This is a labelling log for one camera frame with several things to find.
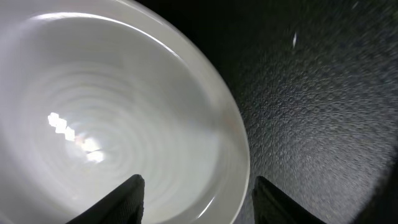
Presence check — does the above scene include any grey plate with food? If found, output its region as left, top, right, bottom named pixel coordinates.
left=1, top=1, right=250, bottom=223

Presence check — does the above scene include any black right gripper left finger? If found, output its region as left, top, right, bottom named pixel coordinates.
left=67, top=174, right=145, bottom=224

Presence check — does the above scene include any round black serving tray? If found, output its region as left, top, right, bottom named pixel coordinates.
left=144, top=1, right=397, bottom=223

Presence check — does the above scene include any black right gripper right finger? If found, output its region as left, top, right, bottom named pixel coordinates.
left=252, top=176, right=325, bottom=224

